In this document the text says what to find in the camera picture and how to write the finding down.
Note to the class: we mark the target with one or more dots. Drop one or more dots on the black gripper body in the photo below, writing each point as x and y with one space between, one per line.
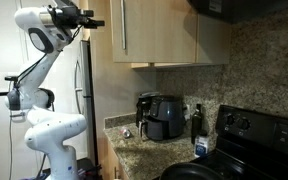
65 20

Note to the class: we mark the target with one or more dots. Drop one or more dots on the wooden cabinet door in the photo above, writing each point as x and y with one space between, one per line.
157 30

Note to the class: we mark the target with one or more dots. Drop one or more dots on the black air fryer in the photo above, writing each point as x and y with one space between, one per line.
165 116

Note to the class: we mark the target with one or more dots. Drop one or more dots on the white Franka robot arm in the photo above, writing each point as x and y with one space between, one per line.
50 130

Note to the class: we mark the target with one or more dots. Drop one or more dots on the dark robot base platform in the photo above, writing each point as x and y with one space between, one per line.
87 165

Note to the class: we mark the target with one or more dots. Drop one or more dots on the stainless steel refrigerator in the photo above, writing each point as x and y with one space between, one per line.
85 83

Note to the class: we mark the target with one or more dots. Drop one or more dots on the tall wooden side panel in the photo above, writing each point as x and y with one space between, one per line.
124 90

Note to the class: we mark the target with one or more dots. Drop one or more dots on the white backsplash outlet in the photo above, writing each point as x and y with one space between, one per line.
186 112

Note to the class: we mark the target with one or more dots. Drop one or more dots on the wooden base cabinet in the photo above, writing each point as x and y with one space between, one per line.
107 163

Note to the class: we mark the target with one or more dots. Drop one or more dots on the dark glass bottle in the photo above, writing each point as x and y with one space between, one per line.
197 123

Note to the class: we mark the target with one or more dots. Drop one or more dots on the range hood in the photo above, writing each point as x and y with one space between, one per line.
244 10

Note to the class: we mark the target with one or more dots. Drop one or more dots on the white and blue carton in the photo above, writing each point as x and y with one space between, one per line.
201 146

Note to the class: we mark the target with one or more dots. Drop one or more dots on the black frying pan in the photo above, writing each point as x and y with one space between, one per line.
187 173

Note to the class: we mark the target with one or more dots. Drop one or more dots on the black electric stove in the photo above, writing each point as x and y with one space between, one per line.
257 133

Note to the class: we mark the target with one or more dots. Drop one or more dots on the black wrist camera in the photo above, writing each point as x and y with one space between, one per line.
87 13

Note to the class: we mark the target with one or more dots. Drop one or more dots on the wooden wall cabinet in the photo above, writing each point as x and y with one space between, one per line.
214 40

